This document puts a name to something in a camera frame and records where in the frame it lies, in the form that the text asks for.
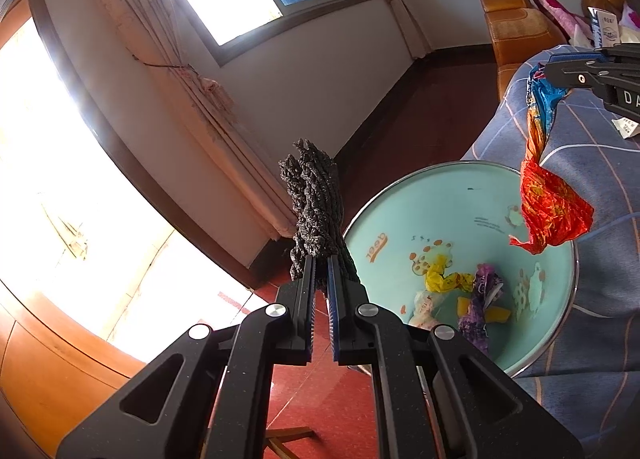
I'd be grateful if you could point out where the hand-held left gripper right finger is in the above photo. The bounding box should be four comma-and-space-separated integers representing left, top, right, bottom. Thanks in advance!
326, 255, 586, 459

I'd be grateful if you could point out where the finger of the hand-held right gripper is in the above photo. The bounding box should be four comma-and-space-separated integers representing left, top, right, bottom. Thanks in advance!
544, 62, 640, 90
547, 43, 640, 65

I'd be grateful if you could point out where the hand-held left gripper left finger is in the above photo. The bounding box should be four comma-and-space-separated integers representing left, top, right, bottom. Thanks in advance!
56, 254, 317, 459

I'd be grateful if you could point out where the pink white plastic bag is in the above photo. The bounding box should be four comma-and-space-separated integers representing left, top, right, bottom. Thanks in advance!
407, 289, 443, 330

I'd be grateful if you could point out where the yellow wrapper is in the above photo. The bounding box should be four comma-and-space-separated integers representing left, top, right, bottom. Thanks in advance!
424, 255, 476, 295

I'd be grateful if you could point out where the light blue cartoon bin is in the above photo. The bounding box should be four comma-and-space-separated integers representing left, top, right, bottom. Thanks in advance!
342, 160, 581, 380

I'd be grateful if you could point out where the orange blue snack wrapper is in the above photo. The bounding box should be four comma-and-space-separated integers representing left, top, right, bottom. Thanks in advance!
509, 62, 596, 256

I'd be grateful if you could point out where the purple wrapper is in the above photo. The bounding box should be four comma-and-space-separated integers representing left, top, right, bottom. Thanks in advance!
457, 263, 506, 355

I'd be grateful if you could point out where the yellow orange packet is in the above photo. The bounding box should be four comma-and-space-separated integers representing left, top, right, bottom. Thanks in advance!
457, 296, 512, 325

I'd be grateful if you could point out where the white paper slip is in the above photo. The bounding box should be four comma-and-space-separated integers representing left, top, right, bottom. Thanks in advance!
611, 116, 640, 137

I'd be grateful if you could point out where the tall white blue box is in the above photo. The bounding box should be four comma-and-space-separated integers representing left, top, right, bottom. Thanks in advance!
586, 6, 623, 47

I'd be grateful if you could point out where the pink white armchair pillow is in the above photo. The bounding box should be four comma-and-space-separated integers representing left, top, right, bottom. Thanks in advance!
520, 0, 596, 47

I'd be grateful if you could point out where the orange leather armchair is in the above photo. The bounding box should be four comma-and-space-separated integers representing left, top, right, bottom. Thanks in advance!
473, 0, 568, 102

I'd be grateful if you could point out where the blue plaid tablecloth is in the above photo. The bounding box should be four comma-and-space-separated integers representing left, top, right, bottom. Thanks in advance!
462, 42, 640, 459

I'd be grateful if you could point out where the light wooden stand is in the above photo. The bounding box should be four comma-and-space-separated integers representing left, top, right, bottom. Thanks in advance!
265, 426, 321, 459

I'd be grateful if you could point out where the long beige curtain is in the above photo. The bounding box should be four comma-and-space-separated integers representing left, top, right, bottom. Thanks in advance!
65, 0, 301, 242

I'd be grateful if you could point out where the dark brown door frame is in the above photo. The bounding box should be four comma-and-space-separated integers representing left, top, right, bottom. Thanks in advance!
27, 0, 281, 290

